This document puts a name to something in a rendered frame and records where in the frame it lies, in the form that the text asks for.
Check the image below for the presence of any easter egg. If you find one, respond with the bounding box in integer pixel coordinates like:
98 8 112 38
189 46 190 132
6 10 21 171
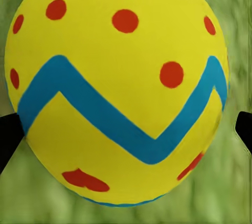
4 0 229 208

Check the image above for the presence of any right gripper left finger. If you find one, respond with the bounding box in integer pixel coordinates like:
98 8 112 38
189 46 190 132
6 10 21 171
0 112 25 174

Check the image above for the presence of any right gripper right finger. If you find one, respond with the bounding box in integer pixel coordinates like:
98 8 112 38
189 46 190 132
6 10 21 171
235 111 252 154

